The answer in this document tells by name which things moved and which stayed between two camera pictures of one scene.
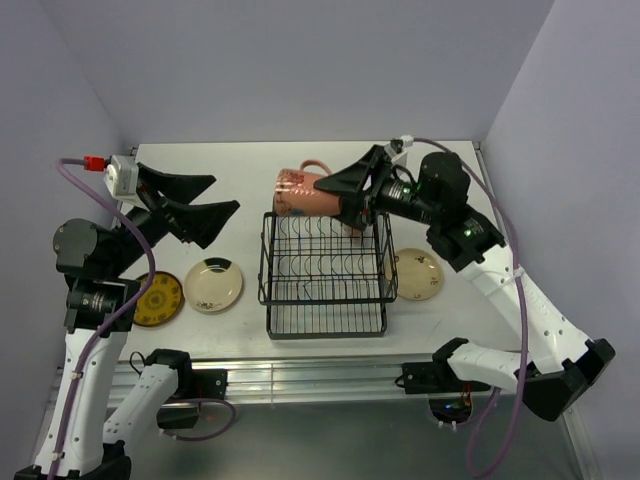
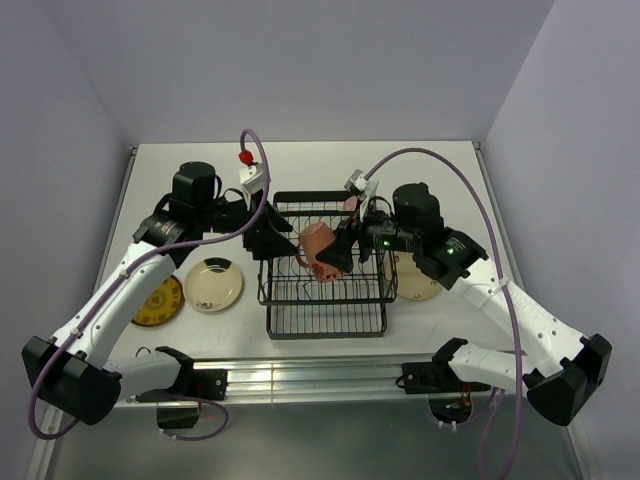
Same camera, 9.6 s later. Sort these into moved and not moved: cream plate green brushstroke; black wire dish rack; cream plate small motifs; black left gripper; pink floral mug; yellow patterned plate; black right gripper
Moved: black right gripper; pink floral mug; black left gripper
Not moved: cream plate small motifs; cream plate green brushstroke; yellow patterned plate; black wire dish rack
